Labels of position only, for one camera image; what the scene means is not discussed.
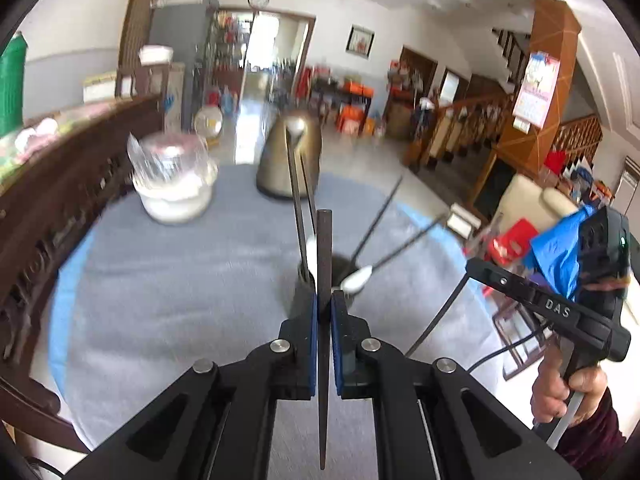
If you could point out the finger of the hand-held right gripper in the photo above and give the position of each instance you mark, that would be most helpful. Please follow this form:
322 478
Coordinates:
500 280

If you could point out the wooden stool purple seat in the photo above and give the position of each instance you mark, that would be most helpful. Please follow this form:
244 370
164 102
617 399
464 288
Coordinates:
520 330

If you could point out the white cabinet blue print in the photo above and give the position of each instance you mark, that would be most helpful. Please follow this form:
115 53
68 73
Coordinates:
174 100

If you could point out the dark chopstick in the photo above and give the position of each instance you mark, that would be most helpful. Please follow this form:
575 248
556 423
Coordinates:
442 312
380 215

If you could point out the red plastic stool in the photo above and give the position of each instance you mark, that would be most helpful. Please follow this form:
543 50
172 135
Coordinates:
515 240

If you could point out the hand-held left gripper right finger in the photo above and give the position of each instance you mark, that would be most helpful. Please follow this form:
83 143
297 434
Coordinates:
336 345

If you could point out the cream box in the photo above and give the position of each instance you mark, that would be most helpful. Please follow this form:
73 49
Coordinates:
99 87

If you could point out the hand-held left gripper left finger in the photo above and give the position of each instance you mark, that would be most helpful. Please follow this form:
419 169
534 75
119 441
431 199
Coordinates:
313 345

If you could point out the person's right forearm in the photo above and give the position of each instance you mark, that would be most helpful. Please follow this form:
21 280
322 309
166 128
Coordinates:
595 440

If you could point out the white crumpled plastic bag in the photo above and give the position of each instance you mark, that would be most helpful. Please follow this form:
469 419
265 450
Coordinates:
35 132

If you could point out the wooden stair railing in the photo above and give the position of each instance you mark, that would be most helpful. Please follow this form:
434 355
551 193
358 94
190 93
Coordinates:
460 130

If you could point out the short wooden railing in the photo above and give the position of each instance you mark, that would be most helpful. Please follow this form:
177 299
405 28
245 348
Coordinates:
577 140

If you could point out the green thermos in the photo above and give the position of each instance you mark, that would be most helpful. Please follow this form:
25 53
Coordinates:
12 85

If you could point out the white box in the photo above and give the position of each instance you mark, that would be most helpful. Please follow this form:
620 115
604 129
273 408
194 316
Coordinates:
462 220

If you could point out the wall calendar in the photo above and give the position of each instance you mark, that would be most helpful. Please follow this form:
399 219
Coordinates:
536 90

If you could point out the small floor fan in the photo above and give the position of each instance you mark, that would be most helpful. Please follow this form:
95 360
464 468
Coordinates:
208 122

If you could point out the bronze electric kettle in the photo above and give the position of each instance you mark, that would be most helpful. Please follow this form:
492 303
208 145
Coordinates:
272 170

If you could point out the orange box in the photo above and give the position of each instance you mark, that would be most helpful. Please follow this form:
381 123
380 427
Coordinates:
359 90
349 119

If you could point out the framed wall picture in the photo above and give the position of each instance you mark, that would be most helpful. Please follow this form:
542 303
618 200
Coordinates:
360 41

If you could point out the person's right hand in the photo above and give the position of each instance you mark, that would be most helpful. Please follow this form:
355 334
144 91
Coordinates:
550 395

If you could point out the grey refrigerator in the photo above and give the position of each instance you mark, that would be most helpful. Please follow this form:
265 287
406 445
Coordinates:
175 35

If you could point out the white bucket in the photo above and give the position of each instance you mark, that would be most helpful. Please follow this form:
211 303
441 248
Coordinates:
156 55

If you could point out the wooden chair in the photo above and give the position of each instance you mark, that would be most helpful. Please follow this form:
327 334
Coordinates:
142 80

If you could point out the dark utensil holder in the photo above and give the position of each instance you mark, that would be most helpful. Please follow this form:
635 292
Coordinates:
302 305

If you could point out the wooden side table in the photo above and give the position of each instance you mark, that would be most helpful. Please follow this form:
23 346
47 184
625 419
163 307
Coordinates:
340 95

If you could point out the cream sofa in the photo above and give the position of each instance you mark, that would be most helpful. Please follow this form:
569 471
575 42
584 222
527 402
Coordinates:
525 200

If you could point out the grey table cloth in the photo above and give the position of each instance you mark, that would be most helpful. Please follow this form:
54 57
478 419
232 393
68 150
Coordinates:
175 310

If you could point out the wooden pillar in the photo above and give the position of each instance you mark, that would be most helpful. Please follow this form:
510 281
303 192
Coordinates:
545 30

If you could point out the white standing air conditioner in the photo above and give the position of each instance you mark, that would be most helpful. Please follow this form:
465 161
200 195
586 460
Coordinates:
627 180

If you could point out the brown wooden door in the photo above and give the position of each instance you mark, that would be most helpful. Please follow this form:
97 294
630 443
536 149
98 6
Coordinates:
145 10

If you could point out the blue plastic bag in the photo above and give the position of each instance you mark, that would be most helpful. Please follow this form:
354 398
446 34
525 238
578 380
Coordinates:
555 255

